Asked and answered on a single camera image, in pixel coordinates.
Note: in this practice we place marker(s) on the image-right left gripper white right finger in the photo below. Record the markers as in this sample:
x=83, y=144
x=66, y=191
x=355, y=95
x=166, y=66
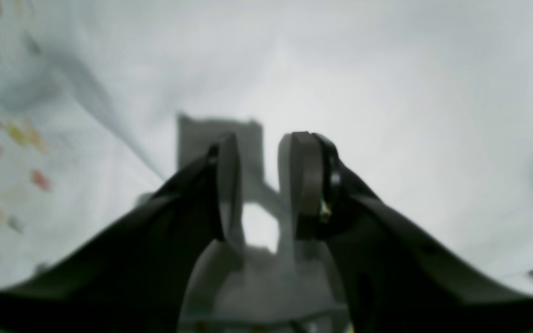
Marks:
x=396, y=277

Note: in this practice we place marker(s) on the image-right left gripper dark left finger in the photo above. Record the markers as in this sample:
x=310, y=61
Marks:
x=133, y=276

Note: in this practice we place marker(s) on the white T-shirt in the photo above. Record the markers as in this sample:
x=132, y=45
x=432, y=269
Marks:
x=429, y=102

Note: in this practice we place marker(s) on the terrazzo pattern table cloth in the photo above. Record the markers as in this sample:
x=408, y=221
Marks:
x=64, y=172

